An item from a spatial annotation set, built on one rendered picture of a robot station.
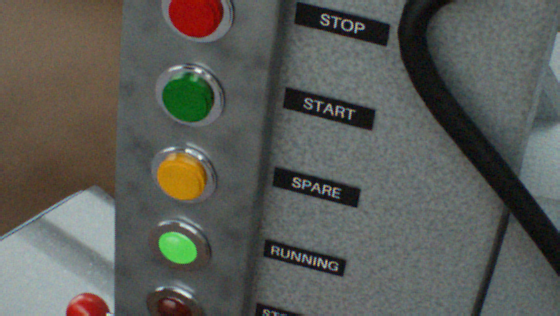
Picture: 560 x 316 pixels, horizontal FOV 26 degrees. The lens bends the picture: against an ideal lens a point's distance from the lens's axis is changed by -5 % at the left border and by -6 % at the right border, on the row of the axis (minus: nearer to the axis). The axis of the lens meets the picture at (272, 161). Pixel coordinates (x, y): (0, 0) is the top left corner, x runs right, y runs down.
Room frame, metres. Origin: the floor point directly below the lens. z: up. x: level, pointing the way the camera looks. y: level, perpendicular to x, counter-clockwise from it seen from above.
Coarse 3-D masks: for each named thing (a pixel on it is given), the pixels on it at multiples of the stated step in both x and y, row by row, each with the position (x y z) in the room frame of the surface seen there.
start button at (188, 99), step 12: (168, 84) 0.49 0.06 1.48; (180, 84) 0.49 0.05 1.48; (192, 84) 0.49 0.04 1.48; (204, 84) 0.49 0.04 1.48; (168, 96) 0.49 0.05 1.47; (180, 96) 0.49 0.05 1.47; (192, 96) 0.49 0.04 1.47; (204, 96) 0.49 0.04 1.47; (168, 108) 0.49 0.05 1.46; (180, 108) 0.49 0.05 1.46; (192, 108) 0.49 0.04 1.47; (204, 108) 0.49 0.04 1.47; (192, 120) 0.49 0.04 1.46
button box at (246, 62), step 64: (128, 0) 0.51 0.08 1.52; (256, 0) 0.49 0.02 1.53; (128, 64) 0.50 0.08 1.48; (192, 64) 0.50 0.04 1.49; (256, 64) 0.49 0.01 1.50; (128, 128) 0.50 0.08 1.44; (192, 128) 0.50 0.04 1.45; (256, 128) 0.49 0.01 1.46; (128, 192) 0.50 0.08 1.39; (256, 192) 0.49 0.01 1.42; (128, 256) 0.50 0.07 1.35; (256, 256) 0.51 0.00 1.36
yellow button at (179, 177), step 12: (168, 168) 0.49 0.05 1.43; (180, 168) 0.49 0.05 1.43; (192, 168) 0.49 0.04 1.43; (168, 180) 0.49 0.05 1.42; (180, 180) 0.49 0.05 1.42; (192, 180) 0.49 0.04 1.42; (204, 180) 0.49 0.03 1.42; (168, 192) 0.49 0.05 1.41; (180, 192) 0.49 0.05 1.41; (192, 192) 0.49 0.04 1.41
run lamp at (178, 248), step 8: (160, 240) 0.50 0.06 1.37; (168, 240) 0.49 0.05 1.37; (176, 240) 0.49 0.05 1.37; (184, 240) 0.49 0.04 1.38; (160, 248) 0.50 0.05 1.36; (168, 248) 0.49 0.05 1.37; (176, 248) 0.49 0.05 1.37; (184, 248) 0.49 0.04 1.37; (192, 248) 0.49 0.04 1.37; (168, 256) 0.49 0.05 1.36; (176, 256) 0.49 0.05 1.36; (184, 256) 0.49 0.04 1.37; (192, 256) 0.49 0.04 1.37
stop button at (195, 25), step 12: (180, 0) 0.49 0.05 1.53; (192, 0) 0.49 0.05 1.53; (204, 0) 0.49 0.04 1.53; (216, 0) 0.49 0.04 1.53; (180, 12) 0.49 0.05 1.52; (192, 12) 0.49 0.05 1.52; (204, 12) 0.49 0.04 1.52; (216, 12) 0.49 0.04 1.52; (180, 24) 0.49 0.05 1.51; (192, 24) 0.49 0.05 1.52; (204, 24) 0.49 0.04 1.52; (216, 24) 0.49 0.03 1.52; (192, 36) 0.49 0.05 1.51; (204, 36) 0.49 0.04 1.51
